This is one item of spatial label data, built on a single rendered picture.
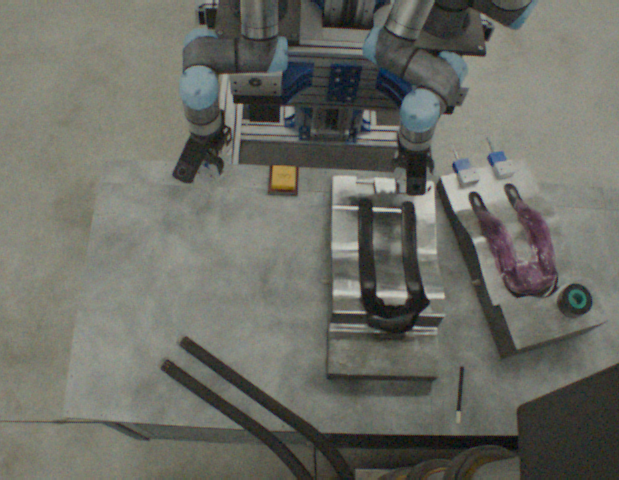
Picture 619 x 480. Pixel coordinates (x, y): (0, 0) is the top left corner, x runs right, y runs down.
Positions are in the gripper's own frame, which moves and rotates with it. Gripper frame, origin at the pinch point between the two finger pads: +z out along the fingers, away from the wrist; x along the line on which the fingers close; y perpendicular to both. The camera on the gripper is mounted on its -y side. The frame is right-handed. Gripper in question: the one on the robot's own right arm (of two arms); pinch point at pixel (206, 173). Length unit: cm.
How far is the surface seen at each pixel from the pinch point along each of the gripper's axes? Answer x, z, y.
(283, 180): -14.2, 11.3, 13.3
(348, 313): -46.0, 2.2, -13.1
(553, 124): -85, 95, 142
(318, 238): -29.5, 15.0, 4.9
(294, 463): -52, 5, -48
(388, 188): -39.6, 6.0, 22.4
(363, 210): -36.8, 6.7, 13.9
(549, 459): -67, -92, -45
